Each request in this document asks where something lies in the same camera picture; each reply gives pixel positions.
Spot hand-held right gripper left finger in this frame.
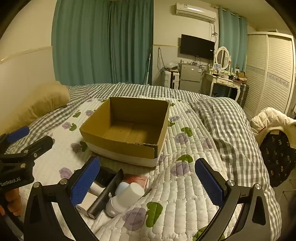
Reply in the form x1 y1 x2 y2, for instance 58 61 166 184
23 156 100 241

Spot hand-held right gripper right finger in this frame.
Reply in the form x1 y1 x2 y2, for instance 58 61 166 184
195 158 271 241

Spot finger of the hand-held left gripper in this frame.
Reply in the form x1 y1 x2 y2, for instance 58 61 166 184
0 126 30 153
21 136 54 160

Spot white tube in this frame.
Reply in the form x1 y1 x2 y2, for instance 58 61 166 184
89 182 108 195

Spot white power bank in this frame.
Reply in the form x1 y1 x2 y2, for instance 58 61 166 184
75 193 99 216

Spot black rectangular case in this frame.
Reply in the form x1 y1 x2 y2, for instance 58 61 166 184
98 167 117 186

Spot black remote control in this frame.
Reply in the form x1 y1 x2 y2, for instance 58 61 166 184
87 169 124 219

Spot light blue item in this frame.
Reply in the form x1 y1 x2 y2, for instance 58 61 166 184
115 182 129 196

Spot white cylindrical bottle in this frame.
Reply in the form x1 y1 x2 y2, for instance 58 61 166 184
120 183 145 205

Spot pink red wallet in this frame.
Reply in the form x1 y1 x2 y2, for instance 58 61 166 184
122 174 149 193

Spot cardboard box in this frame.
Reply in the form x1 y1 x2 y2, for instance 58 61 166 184
79 97 170 168

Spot person's left hand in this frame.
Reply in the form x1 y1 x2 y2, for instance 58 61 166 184
0 188 23 216

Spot white floral quilted blanket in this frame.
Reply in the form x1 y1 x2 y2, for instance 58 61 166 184
20 97 234 241

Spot beige pillow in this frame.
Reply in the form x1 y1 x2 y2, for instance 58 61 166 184
0 81 71 135

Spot dark printed garment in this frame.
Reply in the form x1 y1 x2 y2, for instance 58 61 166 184
259 130 296 188

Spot white padded jacket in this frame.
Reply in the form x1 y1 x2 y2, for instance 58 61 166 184
250 107 296 149

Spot dark suitcase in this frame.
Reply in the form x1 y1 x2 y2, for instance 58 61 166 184
238 83 250 107

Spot white dressing table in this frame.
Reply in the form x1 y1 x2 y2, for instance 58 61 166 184
203 71 247 102

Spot silver fridge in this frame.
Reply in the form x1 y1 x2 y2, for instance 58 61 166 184
178 63 204 94

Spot wide green curtain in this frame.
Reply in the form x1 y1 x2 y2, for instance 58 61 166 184
53 0 154 86

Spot oval white mirror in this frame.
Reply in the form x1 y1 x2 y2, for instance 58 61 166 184
214 46 232 71

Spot white louvred wardrobe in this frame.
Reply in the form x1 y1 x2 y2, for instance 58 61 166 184
243 31 296 118

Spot white mop pole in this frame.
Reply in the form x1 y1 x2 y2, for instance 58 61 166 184
146 45 153 85

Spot narrow green curtain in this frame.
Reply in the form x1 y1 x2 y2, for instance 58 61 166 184
218 7 248 72

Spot white air conditioner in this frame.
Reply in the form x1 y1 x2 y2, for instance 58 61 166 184
174 2 218 23

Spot black wall cables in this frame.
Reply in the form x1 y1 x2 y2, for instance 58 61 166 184
157 47 167 72

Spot black wall television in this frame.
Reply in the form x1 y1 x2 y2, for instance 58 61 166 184
180 34 215 60

